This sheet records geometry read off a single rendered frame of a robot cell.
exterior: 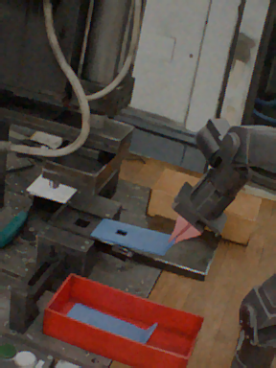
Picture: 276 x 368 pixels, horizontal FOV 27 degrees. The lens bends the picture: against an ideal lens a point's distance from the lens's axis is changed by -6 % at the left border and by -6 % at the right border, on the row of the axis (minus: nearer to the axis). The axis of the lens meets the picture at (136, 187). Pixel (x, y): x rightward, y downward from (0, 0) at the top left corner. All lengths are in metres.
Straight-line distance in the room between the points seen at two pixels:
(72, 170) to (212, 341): 0.39
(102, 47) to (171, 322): 0.49
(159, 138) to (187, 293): 0.66
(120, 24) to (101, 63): 0.08
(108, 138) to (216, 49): 0.66
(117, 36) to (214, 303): 0.54
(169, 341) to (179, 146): 0.79
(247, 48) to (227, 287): 0.65
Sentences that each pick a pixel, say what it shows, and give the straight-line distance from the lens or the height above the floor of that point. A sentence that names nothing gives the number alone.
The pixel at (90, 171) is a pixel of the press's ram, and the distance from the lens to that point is 0.99.
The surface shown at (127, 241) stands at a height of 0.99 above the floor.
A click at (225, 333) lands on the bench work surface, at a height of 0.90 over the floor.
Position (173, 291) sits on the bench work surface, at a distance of 1.15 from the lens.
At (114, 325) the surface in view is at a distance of 1.03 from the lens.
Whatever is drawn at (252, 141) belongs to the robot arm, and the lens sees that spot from 0.92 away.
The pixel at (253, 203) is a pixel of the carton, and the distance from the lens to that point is 1.43.
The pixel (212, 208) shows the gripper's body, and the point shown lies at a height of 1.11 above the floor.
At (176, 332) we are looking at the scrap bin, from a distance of 1.05.
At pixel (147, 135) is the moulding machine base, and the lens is 1.71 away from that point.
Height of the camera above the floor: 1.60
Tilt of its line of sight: 28 degrees down
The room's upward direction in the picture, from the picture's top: 11 degrees clockwise
